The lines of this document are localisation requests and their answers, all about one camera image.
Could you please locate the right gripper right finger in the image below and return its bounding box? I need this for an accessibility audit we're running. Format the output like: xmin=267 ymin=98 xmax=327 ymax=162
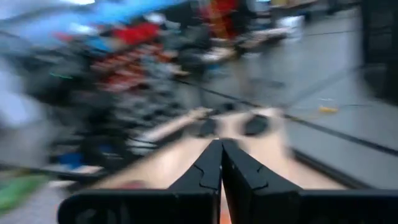
xmin=221 ymin=139 xmax=398 ymax=224

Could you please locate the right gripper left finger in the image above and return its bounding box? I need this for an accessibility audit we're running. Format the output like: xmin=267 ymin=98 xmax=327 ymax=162
xmin=57 ymin=139 xmax=224 ymax=224

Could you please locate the black partition panel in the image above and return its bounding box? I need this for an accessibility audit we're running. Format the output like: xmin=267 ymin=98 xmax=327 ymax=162
xmin=360 ymin=0 xmax=398 ymax=105

